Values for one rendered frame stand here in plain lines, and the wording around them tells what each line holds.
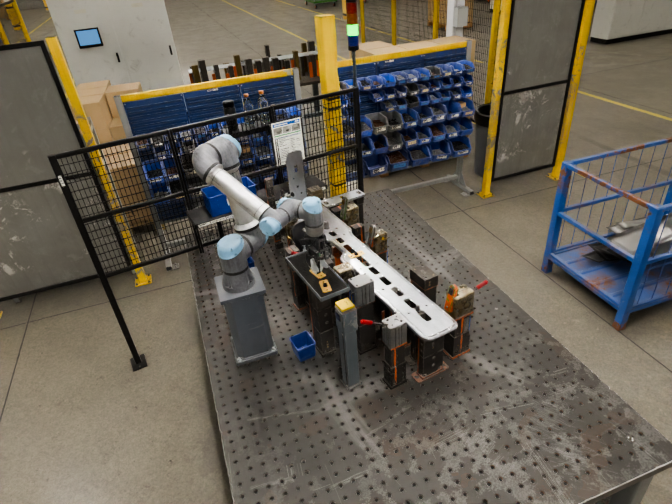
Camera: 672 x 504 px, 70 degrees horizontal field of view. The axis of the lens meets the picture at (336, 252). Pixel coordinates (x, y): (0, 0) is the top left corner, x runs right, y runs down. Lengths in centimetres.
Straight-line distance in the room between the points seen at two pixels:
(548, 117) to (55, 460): 503
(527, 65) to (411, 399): 366
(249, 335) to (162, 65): 687
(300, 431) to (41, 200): 286
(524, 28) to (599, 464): 379
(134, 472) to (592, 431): 232
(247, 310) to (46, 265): 256
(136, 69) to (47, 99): 489
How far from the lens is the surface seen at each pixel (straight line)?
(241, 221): 218
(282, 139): 323
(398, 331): 201
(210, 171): 196
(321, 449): 207
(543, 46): 517
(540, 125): 548
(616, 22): 1290
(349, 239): 265
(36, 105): 399
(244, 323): 229
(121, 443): 330
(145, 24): 868
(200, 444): 310
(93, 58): 877
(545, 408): 227
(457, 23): 685
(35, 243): 442
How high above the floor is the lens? 239
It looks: 33 degrees down
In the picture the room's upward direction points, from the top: 5 degrees counter-clockwise
